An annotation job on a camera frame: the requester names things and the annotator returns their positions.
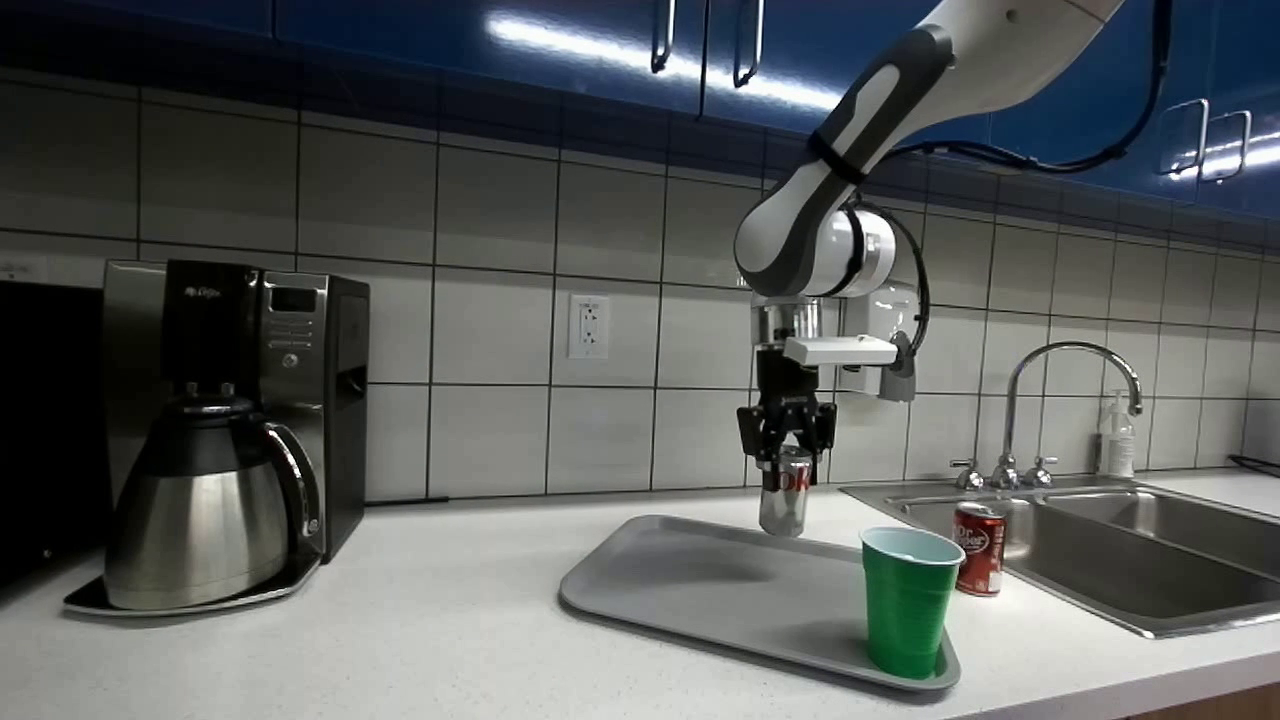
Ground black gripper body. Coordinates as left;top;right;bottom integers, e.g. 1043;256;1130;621
735;348;837;454

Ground silver diet soda can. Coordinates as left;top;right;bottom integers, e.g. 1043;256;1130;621
760;435;809;541

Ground red soda can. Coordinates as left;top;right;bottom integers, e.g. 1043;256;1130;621
955;500;1009;594

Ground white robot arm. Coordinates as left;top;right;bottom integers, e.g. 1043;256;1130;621
735;0;1125;493

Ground grey plastic tray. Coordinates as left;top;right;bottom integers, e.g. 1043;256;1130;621
556;515;959;695

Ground green plastic cup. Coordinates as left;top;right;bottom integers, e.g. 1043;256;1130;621
859;526;966;675

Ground chrome gooseneck faucet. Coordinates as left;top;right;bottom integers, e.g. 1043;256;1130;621
952;337;1145;489

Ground clear soap bottle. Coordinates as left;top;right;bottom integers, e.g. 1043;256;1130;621
1096;394;1137;479

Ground blue upper cabinets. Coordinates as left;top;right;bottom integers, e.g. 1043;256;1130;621
0;0;1275;222

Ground stainless steel double sink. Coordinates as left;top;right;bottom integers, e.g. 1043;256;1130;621
854;476;1280;641

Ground steel coffee carafe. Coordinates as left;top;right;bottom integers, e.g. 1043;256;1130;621
105;399;321;611

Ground black coffee maker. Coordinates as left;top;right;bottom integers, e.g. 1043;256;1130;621
66;260;369;621

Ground black microwave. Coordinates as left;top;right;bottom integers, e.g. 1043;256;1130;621
0;281;112;578

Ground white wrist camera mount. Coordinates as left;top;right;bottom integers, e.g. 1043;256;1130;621
758;299;901;368

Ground white wall soap dispenser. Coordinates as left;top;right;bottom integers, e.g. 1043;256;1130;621
837;285;920;399

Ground white wall outlet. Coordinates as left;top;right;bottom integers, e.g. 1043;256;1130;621
569;292;614;359

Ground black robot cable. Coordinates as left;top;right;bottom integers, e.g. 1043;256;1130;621
872;0;1175;353

